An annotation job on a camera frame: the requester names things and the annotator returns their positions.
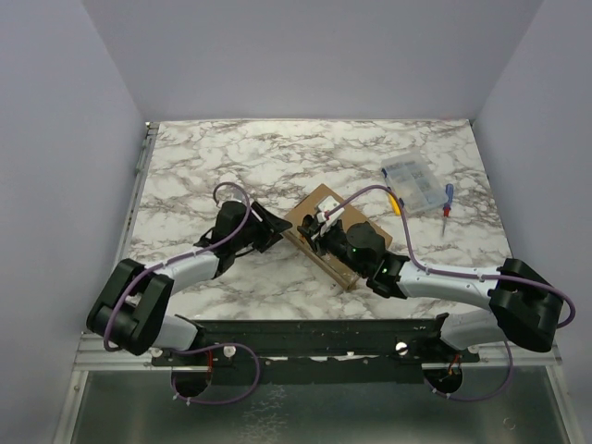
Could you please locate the brown cardboard express box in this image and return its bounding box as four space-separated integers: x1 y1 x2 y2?
283 184 392 291

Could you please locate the blue red screwdriver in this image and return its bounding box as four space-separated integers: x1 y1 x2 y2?
441 183 454 236

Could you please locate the aluminium frame rail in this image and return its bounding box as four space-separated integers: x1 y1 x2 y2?
73 333 562 372

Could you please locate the yellow screwdriver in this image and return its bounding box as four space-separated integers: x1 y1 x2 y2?
381 168 401 216

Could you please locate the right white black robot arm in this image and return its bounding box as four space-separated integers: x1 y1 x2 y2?
297 216 563 362

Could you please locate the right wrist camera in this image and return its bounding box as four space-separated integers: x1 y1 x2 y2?
314 195 344 232

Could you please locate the clear plastic parts box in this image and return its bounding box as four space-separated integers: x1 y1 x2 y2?
380 154 448 215

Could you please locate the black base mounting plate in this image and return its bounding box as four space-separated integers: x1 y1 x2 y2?
152 316 479 385

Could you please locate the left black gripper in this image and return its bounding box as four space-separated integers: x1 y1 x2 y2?
232 202 291 252

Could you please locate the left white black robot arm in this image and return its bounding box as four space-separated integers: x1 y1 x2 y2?
86 201 292 365

